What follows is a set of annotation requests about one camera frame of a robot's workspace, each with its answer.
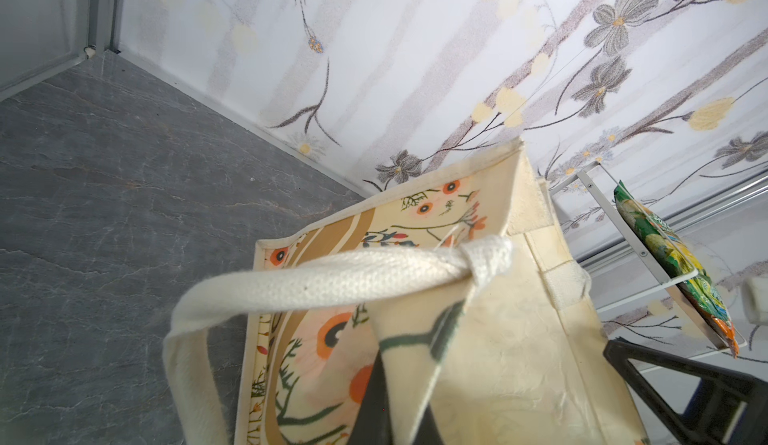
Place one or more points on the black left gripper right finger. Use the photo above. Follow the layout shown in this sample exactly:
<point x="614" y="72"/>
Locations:
<point x="698" y="403"/>

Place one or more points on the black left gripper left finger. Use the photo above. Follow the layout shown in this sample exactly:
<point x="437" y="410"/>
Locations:
<point x="373" y="423"/>

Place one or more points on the floral canvas tote bag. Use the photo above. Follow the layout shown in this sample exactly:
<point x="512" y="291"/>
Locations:
<point x="461" y="279"/>

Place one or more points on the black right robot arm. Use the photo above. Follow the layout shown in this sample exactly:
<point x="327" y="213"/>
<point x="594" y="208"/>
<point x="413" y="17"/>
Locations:
<point x="754" y="293"/>

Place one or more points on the green lemon candy bag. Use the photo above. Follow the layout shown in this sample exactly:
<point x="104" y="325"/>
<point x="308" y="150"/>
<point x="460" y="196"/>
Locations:
<point x="673" y="255"/>

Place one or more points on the white wooden shelf rack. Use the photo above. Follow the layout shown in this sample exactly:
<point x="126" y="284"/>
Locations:
<point x="625" y="274"/>

